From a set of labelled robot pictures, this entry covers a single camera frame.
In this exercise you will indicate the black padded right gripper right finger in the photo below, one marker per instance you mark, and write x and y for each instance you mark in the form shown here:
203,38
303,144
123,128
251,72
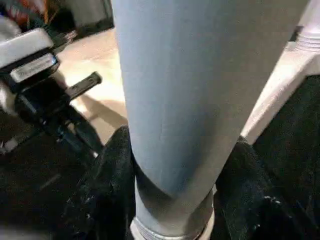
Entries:
255,200

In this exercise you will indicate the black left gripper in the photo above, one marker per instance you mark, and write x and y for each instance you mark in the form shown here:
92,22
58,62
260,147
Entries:
42,100

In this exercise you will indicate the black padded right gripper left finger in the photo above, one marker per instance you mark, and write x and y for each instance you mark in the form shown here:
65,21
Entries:
105,195

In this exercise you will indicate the white plastic table top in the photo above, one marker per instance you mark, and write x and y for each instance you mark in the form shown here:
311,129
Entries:
280,85

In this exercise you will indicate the black table mat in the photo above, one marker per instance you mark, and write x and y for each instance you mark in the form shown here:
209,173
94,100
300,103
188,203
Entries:
295,150

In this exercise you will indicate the white plastic table leg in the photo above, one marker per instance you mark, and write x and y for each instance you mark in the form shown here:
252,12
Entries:
311,25
180,87

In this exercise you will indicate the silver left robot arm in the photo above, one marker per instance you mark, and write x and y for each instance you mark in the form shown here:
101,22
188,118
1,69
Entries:
7,28

